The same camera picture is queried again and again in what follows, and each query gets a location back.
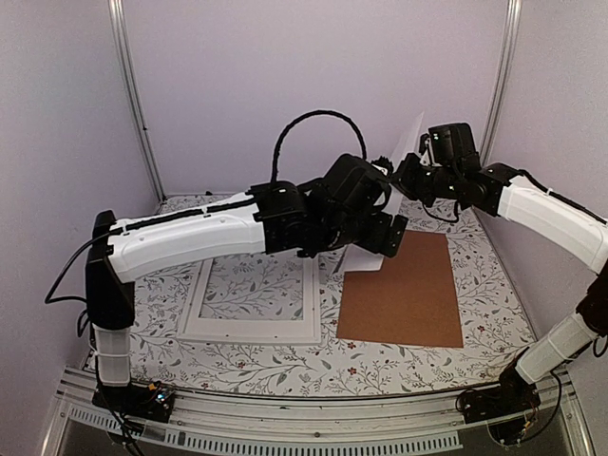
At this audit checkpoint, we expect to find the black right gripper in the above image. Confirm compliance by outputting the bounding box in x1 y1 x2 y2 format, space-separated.
396 153 460 208

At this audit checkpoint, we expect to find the landscape photo print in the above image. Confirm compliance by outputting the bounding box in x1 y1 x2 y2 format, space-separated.
332 111 425 274

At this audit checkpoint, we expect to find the white photo print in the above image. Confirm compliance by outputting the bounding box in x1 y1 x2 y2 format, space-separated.
182 256 319 339

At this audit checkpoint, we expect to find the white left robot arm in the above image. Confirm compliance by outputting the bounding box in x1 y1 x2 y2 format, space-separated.
78 181 408 412

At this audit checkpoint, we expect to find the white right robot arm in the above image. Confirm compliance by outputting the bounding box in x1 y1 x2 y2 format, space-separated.
400 175 607 385

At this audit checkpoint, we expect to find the floral patterned table mat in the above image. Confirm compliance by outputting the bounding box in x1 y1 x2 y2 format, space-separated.
130 200 535 397

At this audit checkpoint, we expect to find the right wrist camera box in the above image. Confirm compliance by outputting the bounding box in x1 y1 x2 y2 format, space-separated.
428 123 479 166

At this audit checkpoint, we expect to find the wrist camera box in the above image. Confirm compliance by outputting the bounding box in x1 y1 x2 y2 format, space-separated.
428 123 479 166
322 153 391 213

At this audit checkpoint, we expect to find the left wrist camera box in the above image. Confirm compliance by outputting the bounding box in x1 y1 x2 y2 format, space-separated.
322 153 391 213

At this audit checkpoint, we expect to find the brown frame backing board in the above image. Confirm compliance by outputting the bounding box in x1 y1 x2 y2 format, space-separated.
336 231 464 349

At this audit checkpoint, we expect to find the right aluminium corner post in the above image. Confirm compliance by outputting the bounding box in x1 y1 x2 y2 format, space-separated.
480 0 523 164

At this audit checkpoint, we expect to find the aluminium corner post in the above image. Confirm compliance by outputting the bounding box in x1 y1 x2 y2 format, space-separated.
107 0 166 202
480 0 523 164

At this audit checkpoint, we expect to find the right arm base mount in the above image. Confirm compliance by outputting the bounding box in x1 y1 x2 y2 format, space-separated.
455 365 541 424

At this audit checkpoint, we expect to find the front aluminium rail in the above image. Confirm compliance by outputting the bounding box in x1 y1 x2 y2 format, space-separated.
41 368 599 455

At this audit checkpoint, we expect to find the left aluminium corner post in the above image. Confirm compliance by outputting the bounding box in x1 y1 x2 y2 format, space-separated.
107 0 166 202

